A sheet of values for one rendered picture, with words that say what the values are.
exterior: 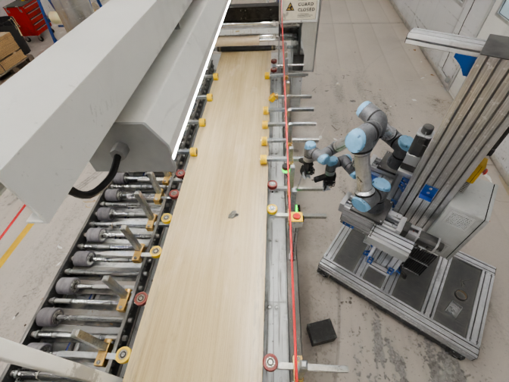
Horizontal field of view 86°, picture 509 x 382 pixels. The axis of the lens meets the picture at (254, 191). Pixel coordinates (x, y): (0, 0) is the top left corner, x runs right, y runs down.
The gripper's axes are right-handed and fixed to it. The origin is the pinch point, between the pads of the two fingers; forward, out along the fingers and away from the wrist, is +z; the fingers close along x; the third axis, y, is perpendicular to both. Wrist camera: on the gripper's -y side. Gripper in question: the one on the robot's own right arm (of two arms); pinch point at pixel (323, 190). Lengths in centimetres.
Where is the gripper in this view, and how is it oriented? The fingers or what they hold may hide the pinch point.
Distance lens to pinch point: 233.8
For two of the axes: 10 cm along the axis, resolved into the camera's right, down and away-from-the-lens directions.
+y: 10.0, 0.1, -0.7
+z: 0.5, 6.5, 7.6
